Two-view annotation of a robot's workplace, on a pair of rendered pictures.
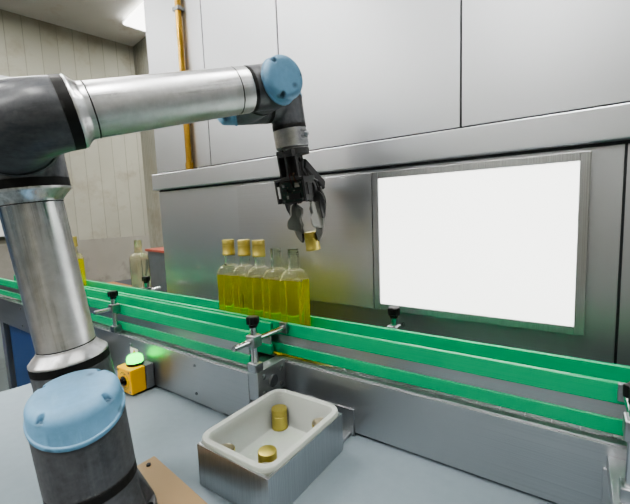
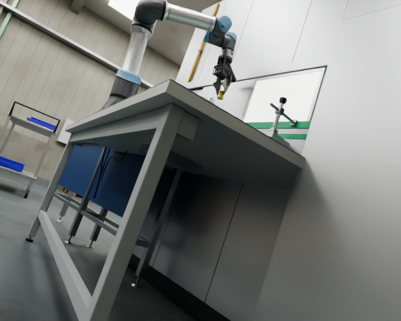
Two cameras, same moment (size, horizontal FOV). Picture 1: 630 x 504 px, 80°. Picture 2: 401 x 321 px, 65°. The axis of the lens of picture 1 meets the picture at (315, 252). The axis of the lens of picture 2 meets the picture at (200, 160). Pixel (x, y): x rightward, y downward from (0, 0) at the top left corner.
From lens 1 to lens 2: 116 cm
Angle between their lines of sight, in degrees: 23
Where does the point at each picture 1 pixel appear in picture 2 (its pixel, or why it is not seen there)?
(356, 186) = (248, 84)
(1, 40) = (123, 48)
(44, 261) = (136, 48)
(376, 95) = (268, 53)
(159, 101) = (186, 14)
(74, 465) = (123, 83)
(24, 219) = (137, 35)
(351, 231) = (240, 102)
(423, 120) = (280, 61)
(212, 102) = (200, 20)
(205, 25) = not seen: hidden behind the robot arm
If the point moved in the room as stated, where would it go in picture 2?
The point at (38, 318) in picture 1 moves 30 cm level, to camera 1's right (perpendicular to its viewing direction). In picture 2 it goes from (126, 62) to (181, 74)
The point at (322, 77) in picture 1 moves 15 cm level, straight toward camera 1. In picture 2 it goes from (252, 47) to (249, 32)
